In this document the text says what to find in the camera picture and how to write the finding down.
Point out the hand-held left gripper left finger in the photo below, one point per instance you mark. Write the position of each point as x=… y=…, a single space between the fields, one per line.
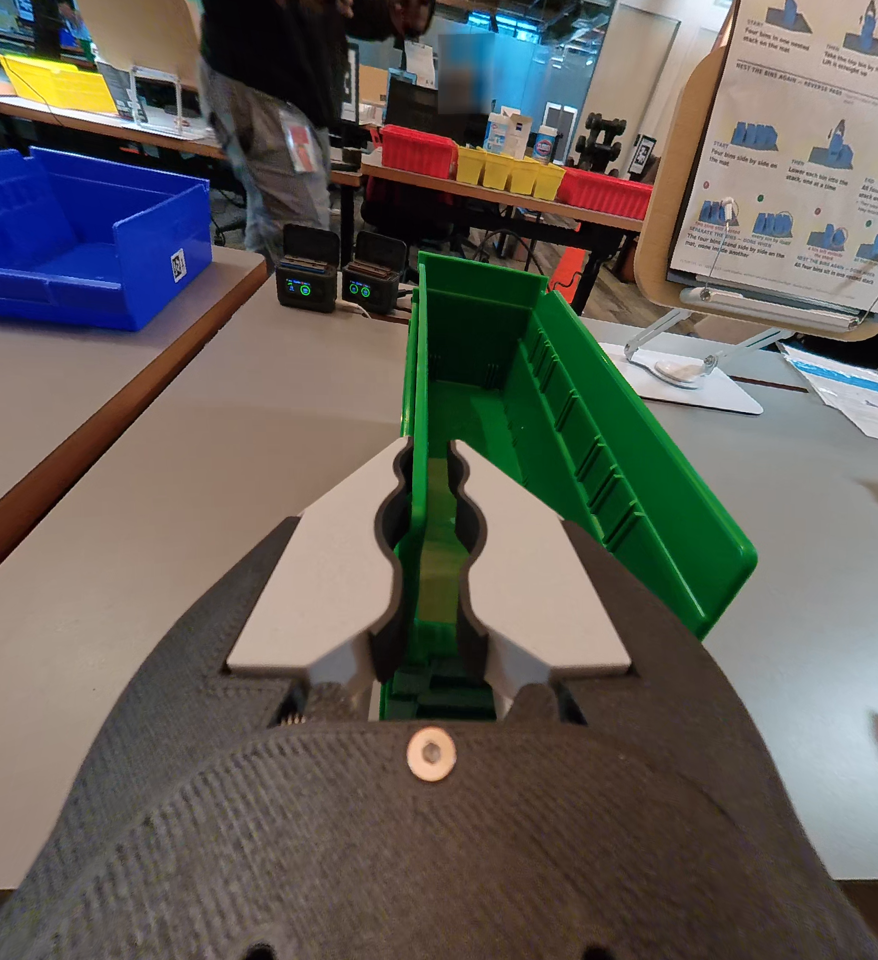
x=319 y=592

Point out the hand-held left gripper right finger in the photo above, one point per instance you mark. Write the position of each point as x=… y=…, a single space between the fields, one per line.
x=544 y=600

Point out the grey desk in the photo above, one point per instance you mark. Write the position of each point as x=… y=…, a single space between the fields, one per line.
x=71 y=390
x=146 y=525

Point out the black battery charger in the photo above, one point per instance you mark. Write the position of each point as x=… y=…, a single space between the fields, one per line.
x=307 y=277
x=371 y=281

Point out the white blue paper sheet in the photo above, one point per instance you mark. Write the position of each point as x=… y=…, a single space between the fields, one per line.
x=859 y=397

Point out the wooden document stand white base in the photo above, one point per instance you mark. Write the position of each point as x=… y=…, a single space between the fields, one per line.
x=656 y=225

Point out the red plastic bin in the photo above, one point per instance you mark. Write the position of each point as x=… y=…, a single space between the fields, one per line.
x=420 y=154
x=604 y=195

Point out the blue plastic bin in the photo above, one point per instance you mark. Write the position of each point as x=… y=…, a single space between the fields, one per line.
x=71 y=262

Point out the small yellow bin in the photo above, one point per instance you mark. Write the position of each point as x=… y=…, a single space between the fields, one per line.
x=523 y=178
x=549 y=183
x=471 y=166
x=497 y=172

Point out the black white marker sign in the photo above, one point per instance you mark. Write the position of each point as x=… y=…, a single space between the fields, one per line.
x=643 y=157

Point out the white wipes canister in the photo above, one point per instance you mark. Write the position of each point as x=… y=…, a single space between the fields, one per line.
x=544 y=146

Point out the black dumbbell rack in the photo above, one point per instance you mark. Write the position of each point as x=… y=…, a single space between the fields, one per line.
x=598 y=142

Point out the white box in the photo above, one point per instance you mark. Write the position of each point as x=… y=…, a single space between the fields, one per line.
x=506 y=133

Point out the black screen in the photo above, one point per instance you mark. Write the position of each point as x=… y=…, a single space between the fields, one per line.
x=409 y=105

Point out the clear acrylic sign holder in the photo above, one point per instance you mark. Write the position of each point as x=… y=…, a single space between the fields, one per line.
x=155 y=97

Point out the large yellow bin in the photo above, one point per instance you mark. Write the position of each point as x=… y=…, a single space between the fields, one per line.
x=56 y=86

